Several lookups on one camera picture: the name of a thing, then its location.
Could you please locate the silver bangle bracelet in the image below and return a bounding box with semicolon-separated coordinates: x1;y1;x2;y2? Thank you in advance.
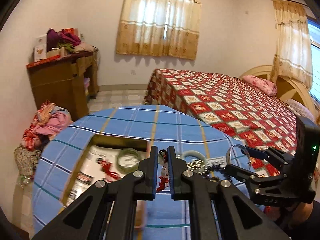
226;143;252;172

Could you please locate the red tassel pendant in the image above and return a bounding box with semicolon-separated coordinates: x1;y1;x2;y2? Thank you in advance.
156;149;169;193

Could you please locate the pale green jade bangle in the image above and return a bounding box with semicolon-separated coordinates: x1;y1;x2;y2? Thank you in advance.
180;150;208;174

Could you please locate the person's right hand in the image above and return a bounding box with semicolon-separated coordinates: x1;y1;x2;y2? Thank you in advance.
279;200;319;239

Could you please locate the white fabric label tag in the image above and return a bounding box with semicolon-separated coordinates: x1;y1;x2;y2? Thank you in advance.
191;155;227;168

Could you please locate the blue plaid tablecloth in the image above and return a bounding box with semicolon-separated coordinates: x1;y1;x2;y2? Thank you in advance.
31;104;266;240

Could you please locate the dark green jade bangle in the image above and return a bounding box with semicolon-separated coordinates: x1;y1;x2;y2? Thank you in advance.
116;148;142;174

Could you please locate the red patterned bed quilt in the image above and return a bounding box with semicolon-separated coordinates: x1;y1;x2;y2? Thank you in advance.
144;68;299;178

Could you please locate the pink metal tin box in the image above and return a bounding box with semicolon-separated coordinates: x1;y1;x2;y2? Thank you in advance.
61;134;150;207

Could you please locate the printed paper in tin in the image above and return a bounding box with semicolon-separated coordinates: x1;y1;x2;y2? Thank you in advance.
65;145;148;206

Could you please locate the striped pillow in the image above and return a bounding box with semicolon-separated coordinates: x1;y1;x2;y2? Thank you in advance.
285;99;315;122

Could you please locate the pink floral pillow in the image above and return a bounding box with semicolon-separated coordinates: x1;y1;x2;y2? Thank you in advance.
242;75;277;96

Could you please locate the cream wooden headboard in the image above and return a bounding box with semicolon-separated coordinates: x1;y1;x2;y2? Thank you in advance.
240;65;317;117

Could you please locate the clothes pile on floor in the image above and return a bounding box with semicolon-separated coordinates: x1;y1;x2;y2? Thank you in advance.
14;100;72;187

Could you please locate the brown wooden desk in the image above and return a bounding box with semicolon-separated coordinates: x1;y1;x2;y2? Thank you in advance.
26;51;99;121

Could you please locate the clothes pile on desk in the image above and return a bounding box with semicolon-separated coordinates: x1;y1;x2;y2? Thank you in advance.
47;29;96;54

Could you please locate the beige window curtain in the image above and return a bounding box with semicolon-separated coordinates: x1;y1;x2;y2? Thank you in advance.
116;0;202;61

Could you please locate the white cardboard box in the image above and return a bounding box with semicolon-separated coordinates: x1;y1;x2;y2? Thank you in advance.
34;34;47;62

